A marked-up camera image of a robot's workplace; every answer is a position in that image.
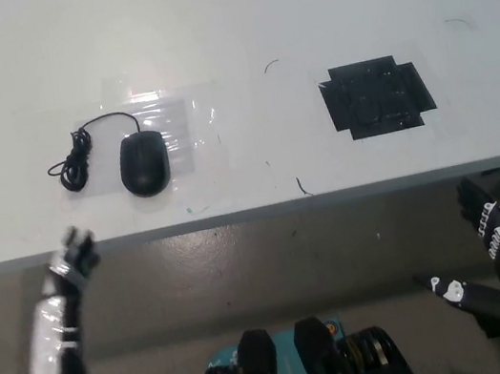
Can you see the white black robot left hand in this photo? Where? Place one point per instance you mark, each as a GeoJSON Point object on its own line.
{"type": "Point", "coordinates": [74, 264]}

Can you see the black computer mouse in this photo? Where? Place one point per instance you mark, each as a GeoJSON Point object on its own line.
{"type": "Point", "coordinates": [144, 164]}

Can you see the clear plastic sheet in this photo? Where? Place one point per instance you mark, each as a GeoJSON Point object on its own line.
{"type": "Point", "coordinates": [181, 126]}

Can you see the black tape patch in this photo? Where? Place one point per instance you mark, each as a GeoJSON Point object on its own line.
{"type": "Point", "coordinates": [377, 97]}

